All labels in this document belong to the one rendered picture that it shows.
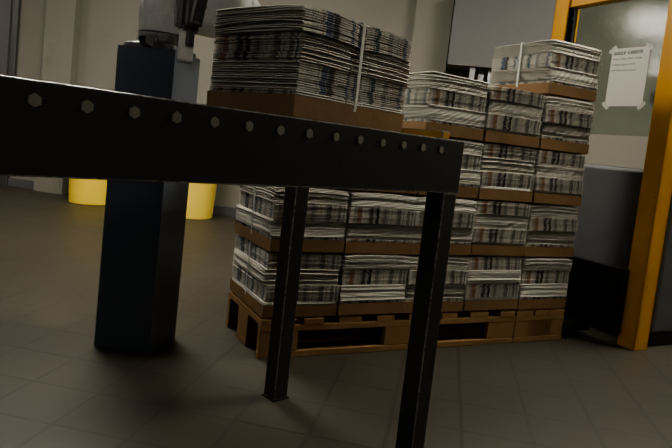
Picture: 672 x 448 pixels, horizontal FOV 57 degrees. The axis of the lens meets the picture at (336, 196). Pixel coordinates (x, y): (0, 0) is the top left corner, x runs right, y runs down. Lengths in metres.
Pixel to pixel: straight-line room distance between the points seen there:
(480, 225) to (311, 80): 1.43
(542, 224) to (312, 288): 1.09
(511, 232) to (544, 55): 0.76
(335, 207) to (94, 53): 4.46
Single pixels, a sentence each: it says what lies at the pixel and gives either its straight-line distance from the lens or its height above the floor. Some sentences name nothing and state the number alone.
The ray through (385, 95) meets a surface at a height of 0.89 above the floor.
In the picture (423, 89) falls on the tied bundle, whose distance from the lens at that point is 2.39.
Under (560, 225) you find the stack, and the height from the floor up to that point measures 0.52.
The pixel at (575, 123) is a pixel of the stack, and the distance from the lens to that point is 2.86.
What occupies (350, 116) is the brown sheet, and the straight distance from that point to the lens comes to 1.37.
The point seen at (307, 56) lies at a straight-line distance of 1.27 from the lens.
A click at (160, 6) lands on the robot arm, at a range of 2.15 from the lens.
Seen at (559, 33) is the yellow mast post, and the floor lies 1.46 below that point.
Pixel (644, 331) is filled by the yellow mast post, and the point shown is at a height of 0.09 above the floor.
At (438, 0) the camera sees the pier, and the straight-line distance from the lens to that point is 5.40.
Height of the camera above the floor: 0.76
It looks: 5 degrees down
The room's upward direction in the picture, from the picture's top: 6 degrees clockwise
